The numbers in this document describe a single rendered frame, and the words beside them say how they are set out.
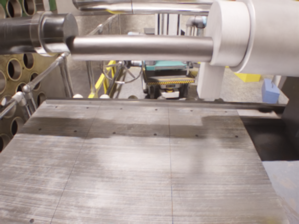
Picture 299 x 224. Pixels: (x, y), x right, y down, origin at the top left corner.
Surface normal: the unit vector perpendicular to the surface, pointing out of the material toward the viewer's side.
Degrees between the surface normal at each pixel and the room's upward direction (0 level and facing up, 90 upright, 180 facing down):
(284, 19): 53
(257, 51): 98
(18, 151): 0
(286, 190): 0
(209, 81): 90
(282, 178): 0
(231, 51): 103
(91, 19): 90
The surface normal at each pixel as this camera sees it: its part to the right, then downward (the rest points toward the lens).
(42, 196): 0.00, -0.82
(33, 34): -0.05, 0.36
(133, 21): -0.05, 0.57
